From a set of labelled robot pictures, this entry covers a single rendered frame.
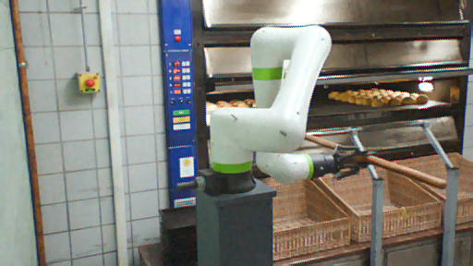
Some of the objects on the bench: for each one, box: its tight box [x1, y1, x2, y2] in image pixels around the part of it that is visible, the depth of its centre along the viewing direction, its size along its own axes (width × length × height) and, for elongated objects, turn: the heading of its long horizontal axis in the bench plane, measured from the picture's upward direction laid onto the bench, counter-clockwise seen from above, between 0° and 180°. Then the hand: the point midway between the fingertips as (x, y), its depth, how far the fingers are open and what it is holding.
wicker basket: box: [392, 152, 473, 225], centre depth 303 cm, size 49×56×28 cm
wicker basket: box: [258, 177, 350, 261], centre depth 259 cm, size 49×56×28 cm
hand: (367, 158), depth 182 cm, fingers closed on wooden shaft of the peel, 3 cm apart
